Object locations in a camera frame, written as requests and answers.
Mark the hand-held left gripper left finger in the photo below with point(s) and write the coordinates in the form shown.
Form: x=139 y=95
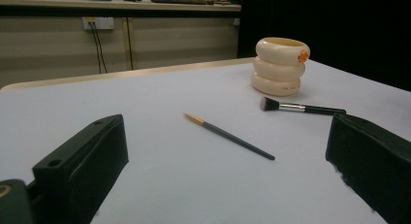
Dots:
x=80 y=172

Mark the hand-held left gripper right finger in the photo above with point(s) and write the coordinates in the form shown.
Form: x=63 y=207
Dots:
x=371 y=159

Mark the cream ringed brush holder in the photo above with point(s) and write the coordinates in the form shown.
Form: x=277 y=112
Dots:
x=278 y=69

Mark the thin grey orange-tipped brush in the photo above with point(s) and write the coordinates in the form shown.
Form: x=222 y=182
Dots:
x=232 y=137

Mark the black curtain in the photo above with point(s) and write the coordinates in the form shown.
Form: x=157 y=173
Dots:
x=339 y=23

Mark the beige desk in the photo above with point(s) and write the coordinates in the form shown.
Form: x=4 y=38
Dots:
x=129 y=6

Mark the white wall socket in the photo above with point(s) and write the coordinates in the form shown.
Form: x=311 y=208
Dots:
x=103 y=23

